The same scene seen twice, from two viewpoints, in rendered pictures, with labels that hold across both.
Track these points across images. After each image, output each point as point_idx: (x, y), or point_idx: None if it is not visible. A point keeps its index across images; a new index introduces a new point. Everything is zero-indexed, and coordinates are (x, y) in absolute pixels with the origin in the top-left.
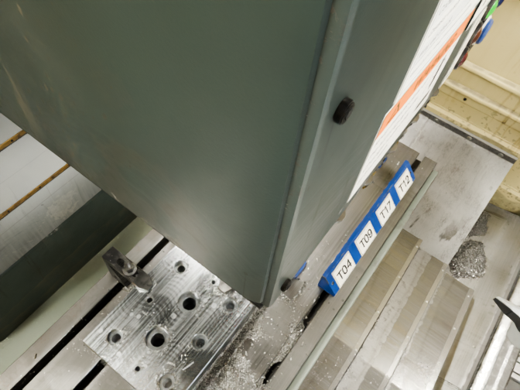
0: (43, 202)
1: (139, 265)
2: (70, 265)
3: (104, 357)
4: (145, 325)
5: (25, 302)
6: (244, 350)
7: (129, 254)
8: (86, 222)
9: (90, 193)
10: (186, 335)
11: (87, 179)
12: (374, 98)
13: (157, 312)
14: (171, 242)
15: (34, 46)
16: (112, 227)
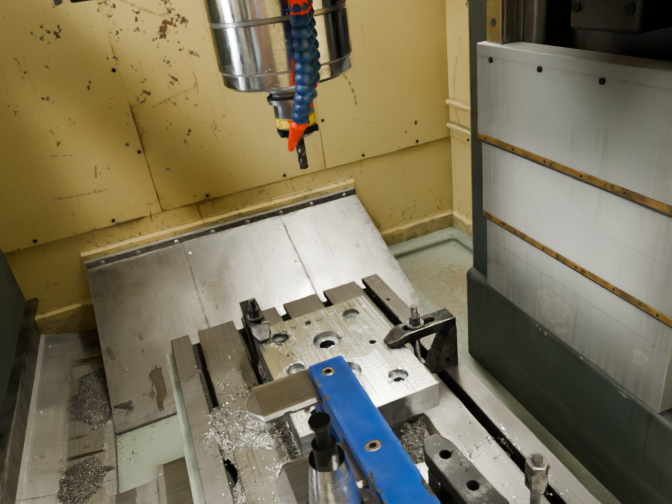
0: (543, 274)
1: (458, 392)
2: (534, 396)
3: (335, 305)
4: (345, 334)
5: (493, 353)
6: (274, 448)
7: (471, 374)
8: (569, 381)
9: (583, 345)
10: (310, 360)
11: (589, 324)
12: None
13: (353, 344)
14: (471, 418)
15: None
16: (590, 448)
